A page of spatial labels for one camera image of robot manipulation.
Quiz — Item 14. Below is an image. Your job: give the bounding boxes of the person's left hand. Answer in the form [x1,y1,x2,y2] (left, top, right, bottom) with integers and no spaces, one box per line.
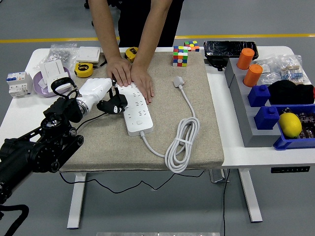
[129,64,155,105]

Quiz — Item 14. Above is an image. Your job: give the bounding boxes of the person's right hand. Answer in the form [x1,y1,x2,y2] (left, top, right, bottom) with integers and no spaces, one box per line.
[105,56,133,87]

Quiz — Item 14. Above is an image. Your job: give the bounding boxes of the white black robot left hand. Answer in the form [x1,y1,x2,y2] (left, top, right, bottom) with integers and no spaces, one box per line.
[78,77,128,115]

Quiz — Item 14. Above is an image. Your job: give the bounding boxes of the black power adapter plug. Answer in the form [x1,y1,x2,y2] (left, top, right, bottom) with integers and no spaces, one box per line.
[109,87,128,110]

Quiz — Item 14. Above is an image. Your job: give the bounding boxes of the white power strip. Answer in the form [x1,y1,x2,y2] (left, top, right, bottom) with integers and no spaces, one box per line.
[117,83,155,137]

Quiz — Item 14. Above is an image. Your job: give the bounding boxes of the yellow tape measure black label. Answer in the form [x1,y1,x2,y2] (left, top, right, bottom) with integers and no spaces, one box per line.
[73,62,95,79]

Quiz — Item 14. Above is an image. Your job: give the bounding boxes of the grey-brown fabric mat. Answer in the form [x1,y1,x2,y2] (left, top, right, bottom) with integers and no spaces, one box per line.
[59,51,224,173]

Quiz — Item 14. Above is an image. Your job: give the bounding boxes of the large colourful puzzle cube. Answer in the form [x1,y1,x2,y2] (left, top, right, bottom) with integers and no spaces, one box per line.
[172,45,189,67]

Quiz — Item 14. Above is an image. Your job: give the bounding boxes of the clear bag of screws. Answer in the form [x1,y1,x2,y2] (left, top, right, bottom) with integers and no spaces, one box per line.
[31,43,78,69]

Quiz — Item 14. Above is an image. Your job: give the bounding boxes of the person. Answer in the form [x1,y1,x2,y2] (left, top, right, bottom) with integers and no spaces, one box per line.
[117,0,185,49]

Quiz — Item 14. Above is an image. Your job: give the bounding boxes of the purple bowl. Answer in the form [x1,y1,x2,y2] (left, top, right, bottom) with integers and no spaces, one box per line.
[32,70,72,98]

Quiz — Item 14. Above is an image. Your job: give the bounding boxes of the small colourful puzzle cube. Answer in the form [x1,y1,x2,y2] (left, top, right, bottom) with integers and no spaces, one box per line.
[184,40,200,53]

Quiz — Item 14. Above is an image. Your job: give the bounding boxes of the black plastic holder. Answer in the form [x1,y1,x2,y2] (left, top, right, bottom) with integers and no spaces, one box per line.
[205,56,229,72]

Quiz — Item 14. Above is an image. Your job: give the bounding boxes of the white circuit breaker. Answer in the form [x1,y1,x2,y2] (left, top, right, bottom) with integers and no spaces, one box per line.
[6,71,33,98]

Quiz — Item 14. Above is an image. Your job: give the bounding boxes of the black wrapped plastic tray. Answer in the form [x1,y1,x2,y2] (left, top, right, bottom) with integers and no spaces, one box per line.
[203,40,259,59]

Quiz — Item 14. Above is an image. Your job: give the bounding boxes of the orange cylinder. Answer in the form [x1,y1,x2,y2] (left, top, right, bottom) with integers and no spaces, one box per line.
[236,48,255,70]
[243,64,263,88]

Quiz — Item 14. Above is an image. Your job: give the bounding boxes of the grey stepped block base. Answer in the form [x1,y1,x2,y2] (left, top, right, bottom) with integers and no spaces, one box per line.
[223,58,283,148]

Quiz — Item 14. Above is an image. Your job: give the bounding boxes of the blue square block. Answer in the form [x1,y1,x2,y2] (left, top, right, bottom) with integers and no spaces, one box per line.
[253,105,280,131]
[247,84,271,108]

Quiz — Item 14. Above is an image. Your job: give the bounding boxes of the white table leg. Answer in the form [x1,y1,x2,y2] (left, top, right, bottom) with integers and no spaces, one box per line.
[66,172,87,230]
[238,169,263,223]

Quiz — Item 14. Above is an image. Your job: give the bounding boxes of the grey metal box under table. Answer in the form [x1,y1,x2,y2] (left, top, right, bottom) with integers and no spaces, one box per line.
[209,169,230,183]

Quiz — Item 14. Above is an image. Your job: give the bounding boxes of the clear bag of small parts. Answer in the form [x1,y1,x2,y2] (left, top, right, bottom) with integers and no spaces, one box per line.
[254,58,283,86]

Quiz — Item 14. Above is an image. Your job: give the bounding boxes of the black cloth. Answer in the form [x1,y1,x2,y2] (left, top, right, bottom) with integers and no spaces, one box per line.
[267,80,315,105]

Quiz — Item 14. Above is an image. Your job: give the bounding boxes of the clear bag of resistors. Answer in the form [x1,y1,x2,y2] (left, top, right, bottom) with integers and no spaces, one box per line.
[278,54,311,86]

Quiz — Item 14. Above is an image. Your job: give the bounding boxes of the yellow lemon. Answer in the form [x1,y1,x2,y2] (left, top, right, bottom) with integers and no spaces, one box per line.
[278,112,303,139]

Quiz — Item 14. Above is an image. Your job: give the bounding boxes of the blue plastic bin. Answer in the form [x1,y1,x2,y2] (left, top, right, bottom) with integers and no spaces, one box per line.
[269,103,315,150]

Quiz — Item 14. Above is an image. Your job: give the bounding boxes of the dark brown packaged parts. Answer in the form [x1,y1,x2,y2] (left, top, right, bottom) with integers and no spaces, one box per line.
[296,112,315,140]

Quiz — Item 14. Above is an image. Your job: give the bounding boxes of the black table control panel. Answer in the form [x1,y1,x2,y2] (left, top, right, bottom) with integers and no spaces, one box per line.
[270,166,311,174]

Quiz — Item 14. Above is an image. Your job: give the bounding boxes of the black tape measure strap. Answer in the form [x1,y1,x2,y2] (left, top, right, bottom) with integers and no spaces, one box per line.
[93,55,108,69]

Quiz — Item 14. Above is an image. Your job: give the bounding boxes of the white wall socket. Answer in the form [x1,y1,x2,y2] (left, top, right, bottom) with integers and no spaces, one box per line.
[46,73,72,94]

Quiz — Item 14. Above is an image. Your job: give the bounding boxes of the white power strip cable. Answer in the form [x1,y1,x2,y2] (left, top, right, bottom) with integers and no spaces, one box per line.
[140,75,200,174]

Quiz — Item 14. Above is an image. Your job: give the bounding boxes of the flat white wall switch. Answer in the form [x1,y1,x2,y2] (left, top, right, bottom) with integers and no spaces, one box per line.
[75,46,101,63]

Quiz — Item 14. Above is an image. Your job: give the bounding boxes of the white wall switch with box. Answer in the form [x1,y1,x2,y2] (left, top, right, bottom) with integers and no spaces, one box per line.
[39,60,71,83]

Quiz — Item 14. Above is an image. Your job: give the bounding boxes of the thin black adapter cord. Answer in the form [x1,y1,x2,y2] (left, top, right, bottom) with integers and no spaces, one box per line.
[58,112,205,194]

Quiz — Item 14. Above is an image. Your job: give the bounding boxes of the black hanging power cable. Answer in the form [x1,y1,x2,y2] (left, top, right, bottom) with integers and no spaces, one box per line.
[222,169,231,236]

